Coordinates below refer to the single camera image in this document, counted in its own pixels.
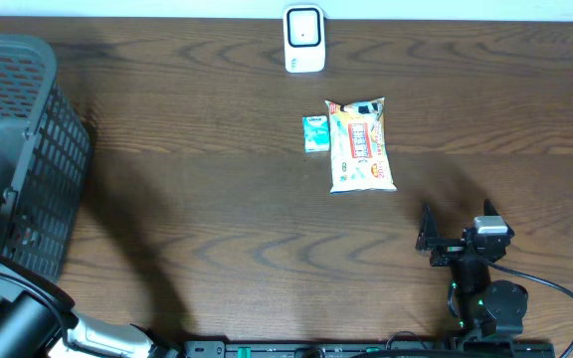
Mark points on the white barcode scanner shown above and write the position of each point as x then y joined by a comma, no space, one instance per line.
304,39

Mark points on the grey plastic mesh basket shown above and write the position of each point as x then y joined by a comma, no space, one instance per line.
45,153

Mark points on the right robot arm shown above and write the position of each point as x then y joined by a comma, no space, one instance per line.
489,312

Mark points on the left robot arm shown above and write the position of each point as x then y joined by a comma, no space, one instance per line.
37,319

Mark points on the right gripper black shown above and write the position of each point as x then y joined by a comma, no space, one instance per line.
428,229

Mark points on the small teal tissue pack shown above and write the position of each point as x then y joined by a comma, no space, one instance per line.
316,133

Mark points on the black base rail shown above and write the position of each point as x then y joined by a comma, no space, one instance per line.
397,348

